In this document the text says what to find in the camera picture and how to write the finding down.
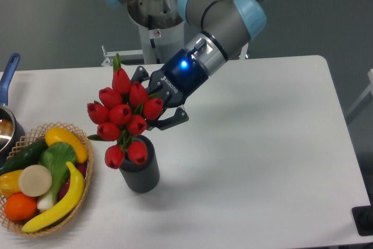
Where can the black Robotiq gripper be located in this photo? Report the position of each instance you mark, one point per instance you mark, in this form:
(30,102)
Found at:
(174,82)

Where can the red tulip bouquet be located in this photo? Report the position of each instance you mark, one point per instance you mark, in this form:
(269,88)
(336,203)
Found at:
(122,114)

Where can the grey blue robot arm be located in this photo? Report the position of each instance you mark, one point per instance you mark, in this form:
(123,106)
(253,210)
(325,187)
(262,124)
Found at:
(194,13)

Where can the dark grey ribbed vase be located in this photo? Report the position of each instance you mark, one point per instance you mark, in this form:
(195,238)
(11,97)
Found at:
(141,178)

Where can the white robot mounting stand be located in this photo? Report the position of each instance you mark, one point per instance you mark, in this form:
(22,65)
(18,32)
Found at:
(215,44)

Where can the dark red vegetable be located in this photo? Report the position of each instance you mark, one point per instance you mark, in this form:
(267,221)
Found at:
(64,189)

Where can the green bok choy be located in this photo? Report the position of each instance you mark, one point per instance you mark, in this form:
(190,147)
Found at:
(54,159)

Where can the green cucumber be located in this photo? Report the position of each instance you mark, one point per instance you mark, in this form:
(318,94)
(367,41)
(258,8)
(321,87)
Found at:
(27,156)

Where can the yellow banana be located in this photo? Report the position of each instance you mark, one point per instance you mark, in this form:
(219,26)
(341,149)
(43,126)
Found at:
(61,208)

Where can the beige round disc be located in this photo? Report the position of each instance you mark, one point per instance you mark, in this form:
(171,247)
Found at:
(35,180)

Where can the yellow bell pepper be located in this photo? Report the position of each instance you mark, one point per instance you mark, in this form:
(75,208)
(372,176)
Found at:
(9,183)

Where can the orange fruit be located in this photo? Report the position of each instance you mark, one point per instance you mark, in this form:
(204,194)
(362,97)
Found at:
(20,207)

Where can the black device at edge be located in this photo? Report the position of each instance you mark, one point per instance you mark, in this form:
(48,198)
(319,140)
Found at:
(363,219)

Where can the blue handled steel pot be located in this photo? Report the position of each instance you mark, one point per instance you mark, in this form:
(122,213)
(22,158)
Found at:
(11,129)

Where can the white frame at right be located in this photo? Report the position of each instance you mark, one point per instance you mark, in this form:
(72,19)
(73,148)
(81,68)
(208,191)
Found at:
(360,102)

